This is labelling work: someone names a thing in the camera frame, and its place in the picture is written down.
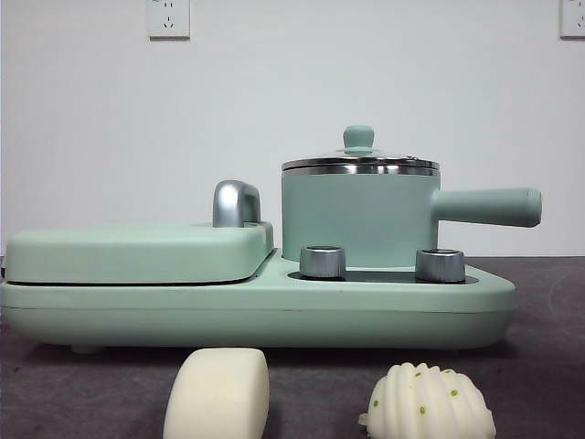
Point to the glass pot lid green knob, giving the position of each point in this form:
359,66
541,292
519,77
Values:
358,136

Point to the plain white steamed bun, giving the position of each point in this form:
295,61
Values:
215,398

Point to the pleated white bun green dots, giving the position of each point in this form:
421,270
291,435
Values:
425,402

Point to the silver control knob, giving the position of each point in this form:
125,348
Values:
439,266
322,263

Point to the mint green breakfast machine base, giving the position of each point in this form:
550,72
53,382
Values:
274,315

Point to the mint green griddle lid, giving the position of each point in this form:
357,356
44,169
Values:
128,251

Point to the white wall socket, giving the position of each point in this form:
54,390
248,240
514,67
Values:
573,18
168,19

